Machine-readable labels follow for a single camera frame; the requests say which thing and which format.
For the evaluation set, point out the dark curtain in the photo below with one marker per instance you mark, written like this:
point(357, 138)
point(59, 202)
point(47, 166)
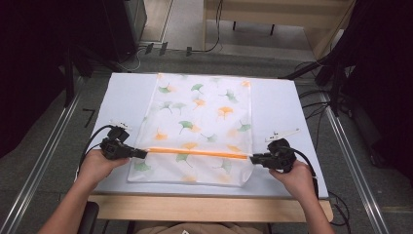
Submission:
point(383, 81)
point(29, 65)

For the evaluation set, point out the wooden bench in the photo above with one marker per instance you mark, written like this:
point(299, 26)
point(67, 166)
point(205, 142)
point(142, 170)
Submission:
point(276, 9)

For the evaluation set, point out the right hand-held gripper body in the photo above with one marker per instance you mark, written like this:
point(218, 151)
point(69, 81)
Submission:
point(281, 156)

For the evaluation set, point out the wooden table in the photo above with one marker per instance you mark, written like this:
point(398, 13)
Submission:
point(201, 209)

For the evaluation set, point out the black stand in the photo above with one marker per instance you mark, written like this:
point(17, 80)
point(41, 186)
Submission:
point(334, 74)
point(68, 81)

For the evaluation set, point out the person's left hand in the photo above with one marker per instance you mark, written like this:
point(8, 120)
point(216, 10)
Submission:
point(97, 169)

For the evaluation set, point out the person's right hand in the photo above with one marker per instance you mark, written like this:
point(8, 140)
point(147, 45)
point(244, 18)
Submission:
point(298, 182)

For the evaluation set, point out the white leaf print laundry bag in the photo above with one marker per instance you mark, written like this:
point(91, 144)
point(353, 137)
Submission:
point(198, 130)

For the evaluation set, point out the white table board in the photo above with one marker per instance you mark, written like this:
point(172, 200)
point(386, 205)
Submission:
point(123, 104)

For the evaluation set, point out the black cabinet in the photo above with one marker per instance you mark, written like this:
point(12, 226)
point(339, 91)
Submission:
point(117, 26)

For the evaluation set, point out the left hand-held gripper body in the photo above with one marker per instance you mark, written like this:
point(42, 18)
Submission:
point(113, 146)

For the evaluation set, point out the metal floor rail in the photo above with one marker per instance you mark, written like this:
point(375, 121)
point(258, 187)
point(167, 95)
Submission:
point(39, 165)
point(354, 165)

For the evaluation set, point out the black chair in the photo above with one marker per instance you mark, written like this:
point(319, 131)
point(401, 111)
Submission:
point(88, 217)

